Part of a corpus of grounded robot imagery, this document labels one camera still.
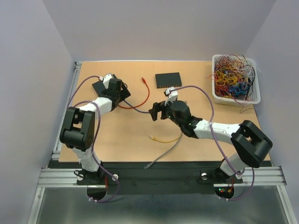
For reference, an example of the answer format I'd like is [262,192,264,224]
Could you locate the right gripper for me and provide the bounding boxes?
[149,98,183,128]

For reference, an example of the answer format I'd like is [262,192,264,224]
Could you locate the black network switch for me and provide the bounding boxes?
[92,73,131,103]
[155,72,182,89]

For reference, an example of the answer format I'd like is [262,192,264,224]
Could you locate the blue ethernet cable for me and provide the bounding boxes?
[123,100,150,114]

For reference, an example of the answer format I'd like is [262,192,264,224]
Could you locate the red ethernet cable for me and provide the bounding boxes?
[118,77,150,110]

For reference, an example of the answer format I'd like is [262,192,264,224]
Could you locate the yellow ethernet cable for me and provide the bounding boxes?
[149,134,182,143]

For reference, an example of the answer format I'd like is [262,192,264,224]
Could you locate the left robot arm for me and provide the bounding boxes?
[59,73,130,184]

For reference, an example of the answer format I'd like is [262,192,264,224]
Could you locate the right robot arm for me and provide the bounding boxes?
[149,100,273,182]

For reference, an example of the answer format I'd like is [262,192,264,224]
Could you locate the white basket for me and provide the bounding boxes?
[209,54,261,106]

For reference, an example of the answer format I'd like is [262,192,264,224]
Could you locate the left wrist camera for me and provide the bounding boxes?
[99,73,118,90]

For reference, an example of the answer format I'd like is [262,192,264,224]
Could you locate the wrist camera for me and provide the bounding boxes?
[164,87,178,105]
[99,73,118,90]

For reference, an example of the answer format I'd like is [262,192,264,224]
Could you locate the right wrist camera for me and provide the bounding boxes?
[164,87,178,105]

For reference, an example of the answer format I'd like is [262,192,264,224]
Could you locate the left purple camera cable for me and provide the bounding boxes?
[66,76,121,203]

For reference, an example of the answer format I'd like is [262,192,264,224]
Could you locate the purple camera cable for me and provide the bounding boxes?
[66,76,121,203]
[167,85,255,202]

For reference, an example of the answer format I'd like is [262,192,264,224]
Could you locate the grey ethernet cable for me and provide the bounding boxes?
[143,134,183,169]

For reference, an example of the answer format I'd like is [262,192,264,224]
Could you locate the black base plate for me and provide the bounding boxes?
[72,161,274,196]

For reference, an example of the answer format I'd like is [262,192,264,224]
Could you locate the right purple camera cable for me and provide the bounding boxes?
[167,85,255,202]

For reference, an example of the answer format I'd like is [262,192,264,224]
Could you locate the aluminium left rail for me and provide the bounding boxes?
[50,62,82,161]

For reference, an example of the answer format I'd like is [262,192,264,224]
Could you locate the aluminium rail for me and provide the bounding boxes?
[37,167,286,188]
[50,62,82,161]

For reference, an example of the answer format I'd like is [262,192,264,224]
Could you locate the tangled coloured wires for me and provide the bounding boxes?
[205,54,260,114]

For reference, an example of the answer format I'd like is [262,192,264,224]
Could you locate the aluminium front rail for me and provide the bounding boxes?
[37,167,286,188]

